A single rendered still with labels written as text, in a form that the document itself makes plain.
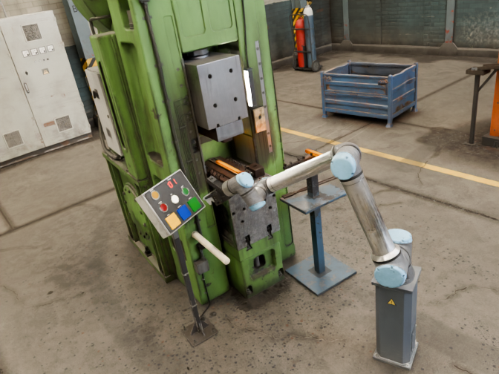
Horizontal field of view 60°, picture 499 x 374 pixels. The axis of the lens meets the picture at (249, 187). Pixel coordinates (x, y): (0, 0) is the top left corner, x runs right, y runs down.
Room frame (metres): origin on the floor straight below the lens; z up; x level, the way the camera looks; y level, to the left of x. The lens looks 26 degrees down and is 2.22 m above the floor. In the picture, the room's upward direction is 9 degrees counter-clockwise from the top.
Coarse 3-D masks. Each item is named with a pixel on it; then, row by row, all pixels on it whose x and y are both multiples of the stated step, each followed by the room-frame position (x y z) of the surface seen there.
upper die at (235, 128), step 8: (240, 120) 2.71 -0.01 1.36; (200, 128) 2.81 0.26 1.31; (216, 128) 2.62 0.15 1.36; (224, 128) 2.65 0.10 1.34; (232, 128) 2.68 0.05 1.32; (240, 128) 2.71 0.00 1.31; (208, 136) 2.73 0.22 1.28; (216, 136) 2.63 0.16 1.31; (224, 136) 2.65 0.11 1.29; (232, 136) 2.68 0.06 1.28
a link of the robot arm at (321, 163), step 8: (344, 144) 1.93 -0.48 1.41; (352, 144) 1.91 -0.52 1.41; (328, 152) 2.01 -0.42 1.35; (336, 152) 1.94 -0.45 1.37; (360, 152) 1.88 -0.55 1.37; (312, 160) 2.04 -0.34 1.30; (320, 160) 2.00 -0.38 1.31; (328, 160) 1.97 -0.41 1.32; (296, 168) 2.07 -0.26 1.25; (304, 168) 2.04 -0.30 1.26; (312, 168) 2.02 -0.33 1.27; (320, 168) 2.00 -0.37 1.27; (328, 168) 1.99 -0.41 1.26; (280, 176) 2.12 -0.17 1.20; (288, 176) 2.08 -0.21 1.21; (296, 176) 2.06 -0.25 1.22; (304, 176) 2.04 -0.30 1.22; (312, 176) 2.04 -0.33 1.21; (256, 184) 2.19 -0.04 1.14; (264, 184) 2.16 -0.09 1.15; (272, 184) 2.13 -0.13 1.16; (280, 184) 2.11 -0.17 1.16; (288, 184) 2.09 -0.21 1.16; (272, 192) 2.15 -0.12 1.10
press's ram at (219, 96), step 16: (192, 64) 2.67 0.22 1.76; (208, 64) 2.64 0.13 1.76; (224, 64) 2.69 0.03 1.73; (240, 64) 2.75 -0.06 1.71; (192, 80) 2.67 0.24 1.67; (208, 80) 2.63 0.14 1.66; (224, 80) 2.68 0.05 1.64; (240, 80) 2.74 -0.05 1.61; (192, 96) 2.72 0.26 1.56; (208, 96) 2.62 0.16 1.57; (224, 96) 2.67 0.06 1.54; (240, 96) 2.73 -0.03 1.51; (208, 112) 2.61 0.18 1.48; (224, 112) 2.66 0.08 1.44; (240, 112) 2.72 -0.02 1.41; (208, 128) 2.60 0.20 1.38
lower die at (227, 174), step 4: (220, 156) 3.08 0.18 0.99; (208, 160) 3.03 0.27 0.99; (224, 160) 2.97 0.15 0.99; (228, 160) 2.96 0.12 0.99; (208, 164) 2.96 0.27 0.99; (212, 164) 2.94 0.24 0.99; (216, 164) 2.92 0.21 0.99; (228, 164) 2.87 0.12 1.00; (232, 164) 2.88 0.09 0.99; (236, 164) 2.87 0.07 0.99; (208, 168) 2.90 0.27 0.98; (212, 168) 2.87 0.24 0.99; (216, 168) 2.85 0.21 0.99; (220, 168) 2.84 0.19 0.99; (224, 168) 2.82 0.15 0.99; (240, 168) 2.78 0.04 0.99; (244, 168) 2.77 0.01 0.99; (208, 172) 2.84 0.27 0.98; (220, 172) 2.78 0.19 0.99; (224, 172) 2.76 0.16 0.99; (228, 172) 2.75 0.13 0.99; (232, 172) 2.72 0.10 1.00; (248, 172) 2.71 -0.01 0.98; (220, 176) 2.74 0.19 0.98; (224, 176) 2.72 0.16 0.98; (228, 176) 2.69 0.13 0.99; (232, 176) 2.68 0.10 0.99; (224, 180) 2.65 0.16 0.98
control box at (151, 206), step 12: (168, 180) 2.34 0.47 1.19; (180, 180) 2.39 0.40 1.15; (144, 192) 2.24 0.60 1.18; (168, 192) 2.28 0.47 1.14; (180, 192) 2.33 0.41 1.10; (192, 192) 2.38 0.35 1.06; (144, 204) 2.17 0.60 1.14; (156, 204) 2.18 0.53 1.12; (168, 204) 2.22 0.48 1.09; (180, 204) 2.27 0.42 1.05; (156, 216) 2.13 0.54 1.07; (168, 216) 2.17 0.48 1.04; (192, 216) 2.26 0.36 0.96; (156, 228) 2.15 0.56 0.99; (168, 228) 2.12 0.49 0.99
